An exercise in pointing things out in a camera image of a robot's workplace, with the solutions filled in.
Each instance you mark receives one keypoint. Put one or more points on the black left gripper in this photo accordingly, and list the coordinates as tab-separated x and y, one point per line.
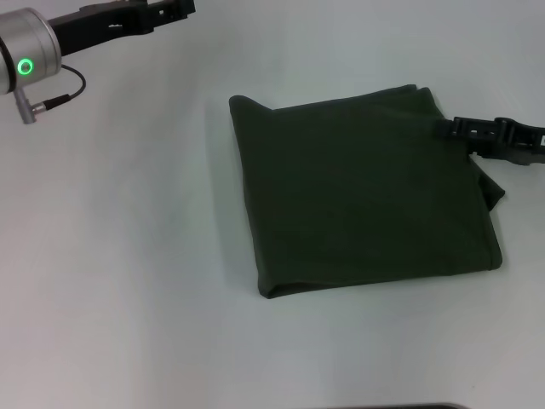
102	21

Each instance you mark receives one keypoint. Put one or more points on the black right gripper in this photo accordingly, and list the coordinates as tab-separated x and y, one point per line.
526	142

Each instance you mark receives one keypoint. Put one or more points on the dark green FREE! t-shirt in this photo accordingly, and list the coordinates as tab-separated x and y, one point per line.
366	191

